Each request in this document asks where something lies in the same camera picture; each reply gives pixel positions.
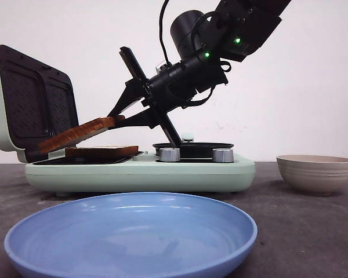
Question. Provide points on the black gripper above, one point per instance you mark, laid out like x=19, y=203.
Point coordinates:
x=174, y=86

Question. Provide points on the bread slice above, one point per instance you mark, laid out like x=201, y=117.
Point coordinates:
x=79, y=133
x=101, y=152

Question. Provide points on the green breakfast maker lid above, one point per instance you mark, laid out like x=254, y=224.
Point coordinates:
x=36, y=103

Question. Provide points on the beige ribbed bowl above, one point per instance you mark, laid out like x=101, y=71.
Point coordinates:
x=314, y=174

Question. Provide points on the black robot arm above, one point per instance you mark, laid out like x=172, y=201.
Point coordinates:
x=206, y=43

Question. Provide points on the green breakfast maker base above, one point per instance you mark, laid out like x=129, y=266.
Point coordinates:
x=143, y=172

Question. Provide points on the left silver control knob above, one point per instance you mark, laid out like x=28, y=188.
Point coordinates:
x=169, y=155

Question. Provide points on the silver control knob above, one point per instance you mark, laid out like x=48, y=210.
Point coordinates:
x=223, y=155
x=169, y=155

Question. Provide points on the black round frying pan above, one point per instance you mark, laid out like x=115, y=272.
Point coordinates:
x=191, y=150

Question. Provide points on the right silver control knob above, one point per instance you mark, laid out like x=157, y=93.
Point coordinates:
x=223, y=155

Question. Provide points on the blue plate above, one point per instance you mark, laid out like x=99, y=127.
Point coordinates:
x=145, y=234

